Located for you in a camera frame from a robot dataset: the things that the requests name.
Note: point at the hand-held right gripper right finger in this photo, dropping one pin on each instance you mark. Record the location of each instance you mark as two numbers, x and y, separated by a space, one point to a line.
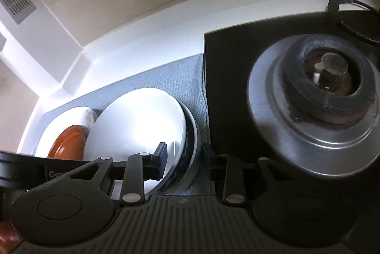
207 159

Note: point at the white bowl blue pattern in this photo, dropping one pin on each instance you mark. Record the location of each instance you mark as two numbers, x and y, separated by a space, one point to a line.
133 123

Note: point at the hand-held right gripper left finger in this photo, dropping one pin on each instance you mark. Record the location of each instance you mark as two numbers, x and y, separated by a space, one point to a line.
161 153

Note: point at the brown round plate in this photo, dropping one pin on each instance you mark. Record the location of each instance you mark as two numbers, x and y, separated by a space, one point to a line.
68 141

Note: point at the black pan support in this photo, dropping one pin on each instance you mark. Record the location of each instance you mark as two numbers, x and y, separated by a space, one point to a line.
334 4

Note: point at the grey table mat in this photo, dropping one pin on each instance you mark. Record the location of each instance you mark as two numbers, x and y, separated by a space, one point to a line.
148 76

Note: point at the light blue bowl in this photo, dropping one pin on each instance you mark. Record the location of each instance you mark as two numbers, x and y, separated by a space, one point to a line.
190 182

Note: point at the black glass gas stove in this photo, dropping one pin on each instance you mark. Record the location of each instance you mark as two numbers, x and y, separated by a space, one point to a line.
228 64

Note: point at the white square floral plate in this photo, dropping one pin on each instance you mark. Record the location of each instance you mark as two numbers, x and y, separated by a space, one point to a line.
49 132

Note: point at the metal gas burner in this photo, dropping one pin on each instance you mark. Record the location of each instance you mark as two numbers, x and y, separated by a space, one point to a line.
267 123

